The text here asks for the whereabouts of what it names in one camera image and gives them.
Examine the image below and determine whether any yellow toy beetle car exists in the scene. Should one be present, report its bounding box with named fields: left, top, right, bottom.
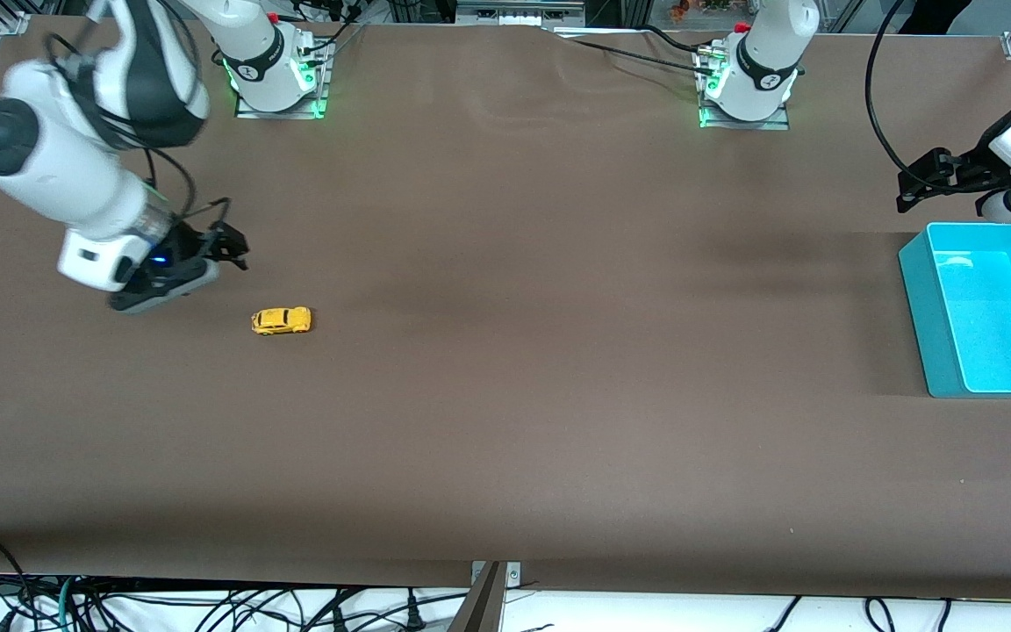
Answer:
left=250, top=306, right=312, bottom=336

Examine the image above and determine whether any turquoise plastic bin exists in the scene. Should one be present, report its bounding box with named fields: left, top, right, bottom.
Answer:
left=898, top=222, right=1011, bottom=399

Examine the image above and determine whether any brown table cover sheet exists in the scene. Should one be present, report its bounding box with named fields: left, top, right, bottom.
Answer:
left=0, top=13, right=1011, bottom=602

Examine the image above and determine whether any dark grey support beam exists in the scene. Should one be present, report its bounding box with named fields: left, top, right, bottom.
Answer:
left=446, top=562, right=508, bottom=632

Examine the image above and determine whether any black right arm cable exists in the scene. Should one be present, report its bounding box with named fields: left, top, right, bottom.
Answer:
left=141, top=147, right=233, bottom=231

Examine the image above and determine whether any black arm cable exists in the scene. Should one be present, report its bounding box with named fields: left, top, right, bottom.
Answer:
left=141, top=147, right=233, bottom=231
left=863, top=0, right=923, bottom=174

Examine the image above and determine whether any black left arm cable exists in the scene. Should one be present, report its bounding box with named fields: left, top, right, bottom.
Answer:
left=863, top=0, right=923, bottom=174

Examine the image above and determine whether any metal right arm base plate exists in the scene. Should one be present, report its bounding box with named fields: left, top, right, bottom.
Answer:
left=234, top=39, right=331, bottom=120

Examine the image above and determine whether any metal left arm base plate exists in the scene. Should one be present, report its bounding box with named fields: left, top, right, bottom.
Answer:
left=697, top=48, right=792, bottom=132

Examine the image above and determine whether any short black base cable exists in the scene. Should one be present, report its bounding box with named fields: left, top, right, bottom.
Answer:
left=642, top=25, right=710, bottom=57

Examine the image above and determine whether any long black base cable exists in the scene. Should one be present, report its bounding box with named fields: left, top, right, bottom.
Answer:
left=569, top=38, right=717, bottom=78

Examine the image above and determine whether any black cable bundle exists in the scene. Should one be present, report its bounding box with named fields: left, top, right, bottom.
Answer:
left=32, top=579, right=471, bottom=632

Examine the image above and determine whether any silver metal bracket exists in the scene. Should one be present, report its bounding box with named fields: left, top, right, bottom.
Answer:
left=470, top=561, right=522, bottom=588

